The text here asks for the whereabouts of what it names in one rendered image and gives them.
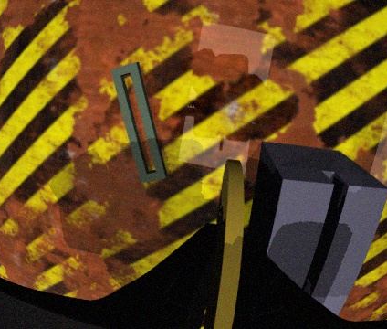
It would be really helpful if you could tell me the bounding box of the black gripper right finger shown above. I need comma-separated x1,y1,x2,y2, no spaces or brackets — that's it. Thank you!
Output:
231,234,387,329

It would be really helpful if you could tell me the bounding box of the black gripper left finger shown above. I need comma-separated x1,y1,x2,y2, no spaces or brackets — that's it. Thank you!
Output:
0,223,218,329

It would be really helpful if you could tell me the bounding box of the gold coin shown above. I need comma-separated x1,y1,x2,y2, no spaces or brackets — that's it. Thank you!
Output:
204,160,245,329

